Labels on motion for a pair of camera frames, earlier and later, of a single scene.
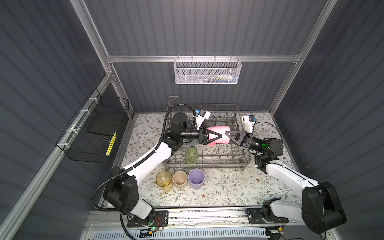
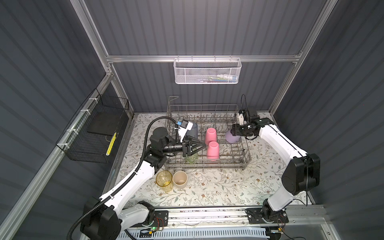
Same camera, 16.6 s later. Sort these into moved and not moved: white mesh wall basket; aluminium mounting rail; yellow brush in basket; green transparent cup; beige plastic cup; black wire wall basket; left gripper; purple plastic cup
Moved: left gripper; purple plastic cup
Not moved: green transparent cup; white mesh wall basket; yellow brush in basket; aluminium mounting rail; black wire wall basket; beige plastic cup
